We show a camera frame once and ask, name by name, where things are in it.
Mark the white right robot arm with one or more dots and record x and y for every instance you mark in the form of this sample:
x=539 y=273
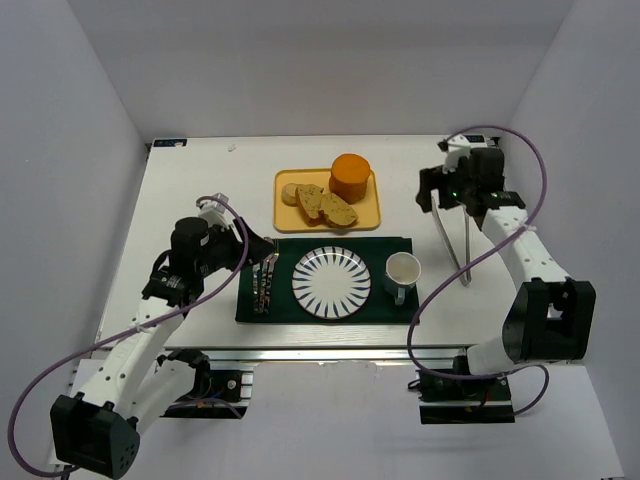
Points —
x=551 y=316

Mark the seeded bread slice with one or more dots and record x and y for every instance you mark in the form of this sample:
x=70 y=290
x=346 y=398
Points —
x=337 y=212
x=308 y=200

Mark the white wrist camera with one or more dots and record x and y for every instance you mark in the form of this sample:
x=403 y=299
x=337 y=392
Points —
x=455 y=148
x=212 y=209

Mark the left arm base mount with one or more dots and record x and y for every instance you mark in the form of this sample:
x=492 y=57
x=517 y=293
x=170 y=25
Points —
x=218 y=392

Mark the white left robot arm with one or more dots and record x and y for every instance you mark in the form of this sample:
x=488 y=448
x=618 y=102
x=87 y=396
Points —
x=99 y=428

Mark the blue label sticker left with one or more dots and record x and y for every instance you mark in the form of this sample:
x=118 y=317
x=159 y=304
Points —
x=169 y=143

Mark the seeded bread slice right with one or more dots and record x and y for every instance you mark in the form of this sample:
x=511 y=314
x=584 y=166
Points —
x=337 y=212

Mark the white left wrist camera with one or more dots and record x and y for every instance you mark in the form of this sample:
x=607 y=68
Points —
x=212 y=209

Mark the dark green placemat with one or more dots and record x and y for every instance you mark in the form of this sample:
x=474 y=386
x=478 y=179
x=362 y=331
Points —
x=378 y=308

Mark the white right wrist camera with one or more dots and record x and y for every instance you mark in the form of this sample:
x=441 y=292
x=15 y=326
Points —
x=455 y=148

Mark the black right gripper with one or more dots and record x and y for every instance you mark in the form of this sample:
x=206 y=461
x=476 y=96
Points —
x=447 y=190

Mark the seeded bread slice left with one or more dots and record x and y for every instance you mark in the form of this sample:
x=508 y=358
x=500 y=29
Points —
x=308 y=200

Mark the yellow tray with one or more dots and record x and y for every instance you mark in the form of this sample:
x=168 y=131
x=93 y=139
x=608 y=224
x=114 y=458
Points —
x=288 y=219

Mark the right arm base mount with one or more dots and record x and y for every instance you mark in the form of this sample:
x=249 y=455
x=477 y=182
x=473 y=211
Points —
x=445 y=401

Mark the small round bread slice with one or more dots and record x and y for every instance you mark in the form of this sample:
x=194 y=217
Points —
x=288 y=194

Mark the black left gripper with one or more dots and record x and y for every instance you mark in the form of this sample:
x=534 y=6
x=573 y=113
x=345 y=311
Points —
x=241 y=242

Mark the white blue striped plate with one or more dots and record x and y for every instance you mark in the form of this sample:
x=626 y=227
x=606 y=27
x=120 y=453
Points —
x=331 y=283

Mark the white mug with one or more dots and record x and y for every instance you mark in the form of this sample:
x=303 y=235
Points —
x=402 y=271

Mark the blue label sticker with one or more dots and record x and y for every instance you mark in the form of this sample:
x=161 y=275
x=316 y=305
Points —
x=169 y=143
x=475 y=139

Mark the patterned handle fork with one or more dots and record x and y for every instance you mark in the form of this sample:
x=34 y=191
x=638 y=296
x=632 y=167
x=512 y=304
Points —
x=259 y=286

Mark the blue label sticker right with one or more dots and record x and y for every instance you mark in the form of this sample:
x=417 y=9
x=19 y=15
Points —
x=475 y=139

